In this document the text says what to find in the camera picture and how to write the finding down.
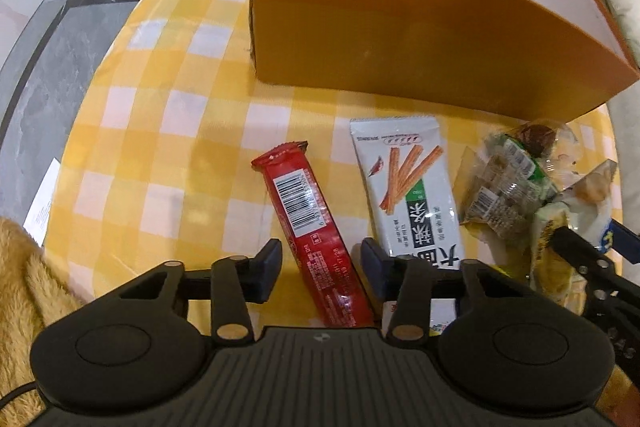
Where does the clear packet with green label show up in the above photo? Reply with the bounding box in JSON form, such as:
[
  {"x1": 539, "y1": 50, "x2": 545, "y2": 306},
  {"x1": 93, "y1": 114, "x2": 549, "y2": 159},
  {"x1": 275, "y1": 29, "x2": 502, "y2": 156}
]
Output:
[{"x1": 492, "y1": 133, "x2": 560, "y2": 204}]

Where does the yellow snack packet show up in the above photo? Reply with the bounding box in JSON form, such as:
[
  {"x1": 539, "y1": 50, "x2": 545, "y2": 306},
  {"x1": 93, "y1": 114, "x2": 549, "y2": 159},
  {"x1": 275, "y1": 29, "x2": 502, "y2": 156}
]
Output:
[{"x1": 529, "y1": 201, "x2": 617, "y2": 310}]

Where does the cream pillow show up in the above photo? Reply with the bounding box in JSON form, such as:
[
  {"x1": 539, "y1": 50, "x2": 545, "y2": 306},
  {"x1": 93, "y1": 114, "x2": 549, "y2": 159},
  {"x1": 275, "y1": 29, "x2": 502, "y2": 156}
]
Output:
[{"x1": 584, "y1": 0, "x2": 640, "y2": 58}]

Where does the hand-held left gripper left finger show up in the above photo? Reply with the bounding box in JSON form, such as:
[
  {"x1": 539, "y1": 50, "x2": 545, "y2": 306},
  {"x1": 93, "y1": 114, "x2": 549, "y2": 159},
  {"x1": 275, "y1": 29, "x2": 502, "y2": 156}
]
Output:
[{"x1": 102, "y1": 238, "x2": 284, "y2": 346}]

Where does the orange cardboard box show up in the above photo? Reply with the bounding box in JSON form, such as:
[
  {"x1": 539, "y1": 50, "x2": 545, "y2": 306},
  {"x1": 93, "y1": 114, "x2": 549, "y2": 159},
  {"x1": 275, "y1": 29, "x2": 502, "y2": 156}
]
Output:
[{"x1": 247, "y1": 0, "x2": 640, "y2": 124}]

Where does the clear packet with white label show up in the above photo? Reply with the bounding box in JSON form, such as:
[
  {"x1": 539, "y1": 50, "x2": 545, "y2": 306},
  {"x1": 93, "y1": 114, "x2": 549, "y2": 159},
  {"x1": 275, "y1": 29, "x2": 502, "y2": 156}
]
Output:
[{"x1": 459, "y1": 146, "x2": 546, "y2": 239}]

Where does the yellow checked tablecloth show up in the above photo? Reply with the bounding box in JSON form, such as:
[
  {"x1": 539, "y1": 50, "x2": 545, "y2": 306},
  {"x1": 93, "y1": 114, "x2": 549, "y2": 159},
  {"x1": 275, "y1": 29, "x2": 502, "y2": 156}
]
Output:
[{"x1": 42, "y1": 0, "x2": 632, "y2": 339}]

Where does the red snack bar packet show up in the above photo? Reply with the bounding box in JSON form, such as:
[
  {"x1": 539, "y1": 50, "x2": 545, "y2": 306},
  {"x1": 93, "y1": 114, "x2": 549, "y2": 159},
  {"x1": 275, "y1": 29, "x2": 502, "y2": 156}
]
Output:
[{"x1": 251, "y1": 141, "x2": 376, "y2": 329}]

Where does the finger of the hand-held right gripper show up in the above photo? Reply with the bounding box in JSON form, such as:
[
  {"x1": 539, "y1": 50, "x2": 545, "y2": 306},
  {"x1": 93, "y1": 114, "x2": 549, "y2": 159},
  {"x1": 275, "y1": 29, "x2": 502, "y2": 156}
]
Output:
[
  {"x1": 550, "y1": 226, "x2": 640, "y2": 308},
  {"x1": 607, "y1": 217, "x2": 640, "y2": 264}
]

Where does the grey sofa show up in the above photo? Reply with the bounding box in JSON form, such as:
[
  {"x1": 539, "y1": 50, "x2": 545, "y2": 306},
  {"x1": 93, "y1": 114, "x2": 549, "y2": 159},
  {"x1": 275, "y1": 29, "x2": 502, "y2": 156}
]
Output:
[{"x1": 562, "y1": 0, "x2": 640, "y2": 233}]

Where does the clear packet with pale snack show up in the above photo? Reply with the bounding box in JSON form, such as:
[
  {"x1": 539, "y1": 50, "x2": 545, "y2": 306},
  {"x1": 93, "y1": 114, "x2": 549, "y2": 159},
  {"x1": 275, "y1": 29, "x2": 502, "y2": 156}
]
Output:
[{"x1": 564, "y1": 159, "x2": 622, "y2": 228}]

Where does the white paper sheet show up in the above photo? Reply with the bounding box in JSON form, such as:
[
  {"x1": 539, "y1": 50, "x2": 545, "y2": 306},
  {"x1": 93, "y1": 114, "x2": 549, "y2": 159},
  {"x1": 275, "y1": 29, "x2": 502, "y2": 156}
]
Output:
[{"x1": 24, "y1": 158, "x2": 62, "y2": 242}]

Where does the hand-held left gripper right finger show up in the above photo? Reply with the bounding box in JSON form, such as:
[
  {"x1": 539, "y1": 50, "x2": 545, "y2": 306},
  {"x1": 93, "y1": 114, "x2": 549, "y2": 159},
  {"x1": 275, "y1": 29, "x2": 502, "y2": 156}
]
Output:
[{"x1": 360, "y1": 237, "x2": 540, "y2": 344}]

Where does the clear packet with brown snack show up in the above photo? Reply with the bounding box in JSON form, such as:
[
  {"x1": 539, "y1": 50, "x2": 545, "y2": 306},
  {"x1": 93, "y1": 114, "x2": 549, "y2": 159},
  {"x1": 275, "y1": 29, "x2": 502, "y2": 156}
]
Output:
[{"x1": 515, "y1": 119, "x2": 582, "y2": 168}]

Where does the white stick snack packet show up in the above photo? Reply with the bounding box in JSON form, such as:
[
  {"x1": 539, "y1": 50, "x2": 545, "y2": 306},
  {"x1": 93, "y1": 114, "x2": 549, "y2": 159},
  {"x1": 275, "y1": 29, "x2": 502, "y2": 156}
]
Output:
[{"x1": 349, "y1": 116, "x2": 468, "y2": 335}]

